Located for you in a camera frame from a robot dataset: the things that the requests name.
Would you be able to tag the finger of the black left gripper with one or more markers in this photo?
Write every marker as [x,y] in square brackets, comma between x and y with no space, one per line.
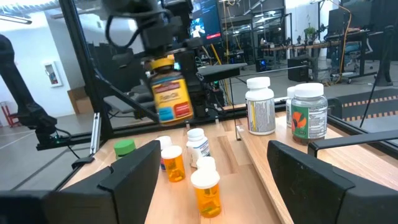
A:
[188,65]
[148,70]

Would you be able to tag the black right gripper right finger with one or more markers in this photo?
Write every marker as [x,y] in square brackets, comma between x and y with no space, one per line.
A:
[311,193]

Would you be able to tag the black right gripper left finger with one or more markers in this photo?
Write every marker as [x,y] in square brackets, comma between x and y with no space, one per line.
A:
[130,186]

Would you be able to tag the yellow-capped brown fish oil bottle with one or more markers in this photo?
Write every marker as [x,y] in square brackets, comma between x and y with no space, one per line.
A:
[172,99]

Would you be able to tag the green-capped pale green bottle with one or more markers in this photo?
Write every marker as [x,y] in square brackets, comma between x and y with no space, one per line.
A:
[124,147]

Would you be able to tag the orange pill vial white cap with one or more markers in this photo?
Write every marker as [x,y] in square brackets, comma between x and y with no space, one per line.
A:
[207,199]
[174,168]

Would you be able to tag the pink bottle white cap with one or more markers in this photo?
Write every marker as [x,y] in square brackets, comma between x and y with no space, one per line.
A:
[164,142]

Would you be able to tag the clear bottle green orange label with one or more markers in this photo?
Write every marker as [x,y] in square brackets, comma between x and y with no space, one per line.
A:
[309,118]

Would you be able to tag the large white medicine bottle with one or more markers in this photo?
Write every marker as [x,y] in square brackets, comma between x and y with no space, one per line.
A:
[260,109]

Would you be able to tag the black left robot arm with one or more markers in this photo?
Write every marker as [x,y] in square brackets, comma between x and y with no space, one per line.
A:
[194,99]

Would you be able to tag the black partition panel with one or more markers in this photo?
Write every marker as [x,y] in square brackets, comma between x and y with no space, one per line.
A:
[124,71]

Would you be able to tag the low black desk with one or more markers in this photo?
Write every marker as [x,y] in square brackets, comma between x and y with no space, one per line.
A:
[121,104]

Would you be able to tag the black table clamp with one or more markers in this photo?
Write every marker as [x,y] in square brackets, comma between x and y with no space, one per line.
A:
[82,161]

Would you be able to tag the silver aluminium extrusion bar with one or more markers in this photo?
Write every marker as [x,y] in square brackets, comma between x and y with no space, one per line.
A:
[95,133]

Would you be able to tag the computer tower blue light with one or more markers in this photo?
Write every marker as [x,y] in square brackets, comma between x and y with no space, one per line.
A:
[261,65]

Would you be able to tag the cardboard box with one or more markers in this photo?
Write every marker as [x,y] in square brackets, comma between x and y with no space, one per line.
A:
[80,99]

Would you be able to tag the black mat orange checker stripes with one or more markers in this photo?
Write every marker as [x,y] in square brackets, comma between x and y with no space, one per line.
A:
[373,105]

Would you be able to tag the black floor speaker box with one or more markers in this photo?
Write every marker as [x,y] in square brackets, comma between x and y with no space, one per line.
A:
[298,70]

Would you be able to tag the long wooden workbench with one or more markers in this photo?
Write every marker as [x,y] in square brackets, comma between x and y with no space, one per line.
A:
[298,46]

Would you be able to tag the small green potted plant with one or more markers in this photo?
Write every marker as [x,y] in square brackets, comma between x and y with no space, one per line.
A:
[310,31]

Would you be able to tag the ceiling light bar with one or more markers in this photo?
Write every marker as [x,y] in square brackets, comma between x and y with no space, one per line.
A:
[15,19]

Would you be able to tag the red metal cart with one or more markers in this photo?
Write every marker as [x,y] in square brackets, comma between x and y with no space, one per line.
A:
[7,113]

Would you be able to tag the black office desk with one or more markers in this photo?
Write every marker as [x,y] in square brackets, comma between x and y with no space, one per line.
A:
[357,34]

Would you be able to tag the wall monitor screen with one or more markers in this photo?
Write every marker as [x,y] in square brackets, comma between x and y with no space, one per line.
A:
[206,21]

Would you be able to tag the black aluminium table frame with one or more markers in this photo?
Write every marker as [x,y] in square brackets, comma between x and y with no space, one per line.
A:
[84,62]

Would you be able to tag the fire extinguisher wall cabinet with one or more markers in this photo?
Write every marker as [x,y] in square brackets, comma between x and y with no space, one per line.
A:
[53,74]

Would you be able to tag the black floor stand post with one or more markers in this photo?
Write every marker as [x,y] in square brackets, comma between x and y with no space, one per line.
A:
[385,56]

